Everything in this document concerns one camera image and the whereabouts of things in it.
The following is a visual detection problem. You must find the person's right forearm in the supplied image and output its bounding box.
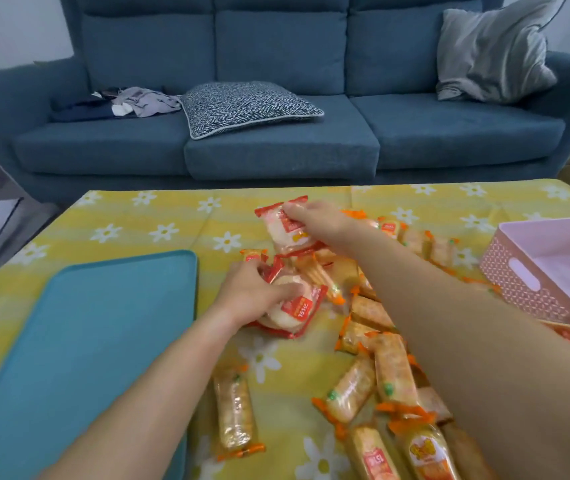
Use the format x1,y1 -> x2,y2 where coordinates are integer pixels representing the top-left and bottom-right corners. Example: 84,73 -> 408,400
337,227 -> 570,480

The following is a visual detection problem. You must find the person's left forearm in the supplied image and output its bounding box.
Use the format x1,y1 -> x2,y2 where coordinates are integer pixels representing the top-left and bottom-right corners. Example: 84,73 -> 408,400
39,307 -> 238,480

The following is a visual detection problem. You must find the pink plastic basket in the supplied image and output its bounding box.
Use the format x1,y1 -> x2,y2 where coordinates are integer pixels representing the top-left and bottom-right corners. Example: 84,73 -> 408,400
480,215 -> 570,325

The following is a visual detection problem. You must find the grey cushion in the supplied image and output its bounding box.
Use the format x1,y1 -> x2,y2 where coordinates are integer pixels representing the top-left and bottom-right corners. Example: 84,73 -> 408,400
436,0 -> 570,105

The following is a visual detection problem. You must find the person's left hand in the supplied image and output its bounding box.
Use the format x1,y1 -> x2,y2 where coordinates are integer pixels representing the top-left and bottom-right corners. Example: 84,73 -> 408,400
211,261 -> 305,331

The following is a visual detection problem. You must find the teal plastic tray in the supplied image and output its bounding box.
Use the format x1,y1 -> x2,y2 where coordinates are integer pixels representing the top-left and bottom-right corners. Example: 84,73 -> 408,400
0,249 -> 199,480

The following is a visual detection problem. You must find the blue fabric sofa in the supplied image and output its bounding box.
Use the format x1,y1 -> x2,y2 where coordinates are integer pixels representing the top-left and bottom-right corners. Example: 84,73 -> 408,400
0,0 -> 570,205

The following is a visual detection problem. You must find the person's right hand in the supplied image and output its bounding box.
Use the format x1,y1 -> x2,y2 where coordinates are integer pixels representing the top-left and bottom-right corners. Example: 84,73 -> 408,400
281,199 -> 367,251

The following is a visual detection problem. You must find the pile of snack packets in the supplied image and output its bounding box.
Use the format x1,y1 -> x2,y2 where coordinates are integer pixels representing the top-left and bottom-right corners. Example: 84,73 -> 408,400
212,209 -> 502,480

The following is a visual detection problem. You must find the round snack packet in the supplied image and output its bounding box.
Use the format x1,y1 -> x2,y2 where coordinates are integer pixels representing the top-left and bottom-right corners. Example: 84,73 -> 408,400
254,195 -> 327,258
246,257 -> 330,339

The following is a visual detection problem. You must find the black white patterned cushion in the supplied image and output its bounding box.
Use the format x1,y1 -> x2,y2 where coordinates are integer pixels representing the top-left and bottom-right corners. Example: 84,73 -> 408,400
180,81 -> 325,141

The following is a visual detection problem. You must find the crumpled pale garment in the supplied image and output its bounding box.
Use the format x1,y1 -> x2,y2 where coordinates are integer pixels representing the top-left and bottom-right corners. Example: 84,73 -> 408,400
111,86 -> 183,119

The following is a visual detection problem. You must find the yellow floral tablecloth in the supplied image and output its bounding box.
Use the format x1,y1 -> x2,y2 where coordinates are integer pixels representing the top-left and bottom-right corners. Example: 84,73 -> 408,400
0,178 -> 570,480

